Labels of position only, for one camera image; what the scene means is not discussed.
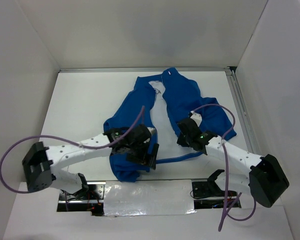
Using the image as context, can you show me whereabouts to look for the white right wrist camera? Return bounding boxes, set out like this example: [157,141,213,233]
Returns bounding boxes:
[189,111,202,127]

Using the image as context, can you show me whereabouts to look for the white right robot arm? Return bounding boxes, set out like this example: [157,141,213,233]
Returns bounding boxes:
[177,117,290,208]

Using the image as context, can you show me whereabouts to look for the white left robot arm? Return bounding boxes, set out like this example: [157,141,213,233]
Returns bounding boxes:
[22,124,159,200]

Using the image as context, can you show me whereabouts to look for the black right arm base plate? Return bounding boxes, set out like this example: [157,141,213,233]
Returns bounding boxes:
[190,180,225,200]

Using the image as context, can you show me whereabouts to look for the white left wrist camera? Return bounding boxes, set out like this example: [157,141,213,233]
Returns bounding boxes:
[147,127,157,136]

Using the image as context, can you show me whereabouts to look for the blue jacket white lining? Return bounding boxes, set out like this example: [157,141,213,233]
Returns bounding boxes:
[103,67,237,183]

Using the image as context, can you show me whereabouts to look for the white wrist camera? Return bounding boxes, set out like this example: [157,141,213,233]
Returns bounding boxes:
[189,111,202,127]
[147,127,157,136]

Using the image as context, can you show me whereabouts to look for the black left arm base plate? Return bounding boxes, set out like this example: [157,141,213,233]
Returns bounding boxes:
[58,181,106,202]

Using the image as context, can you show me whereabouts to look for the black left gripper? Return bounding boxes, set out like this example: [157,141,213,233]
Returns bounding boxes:
[125,140,159,169]

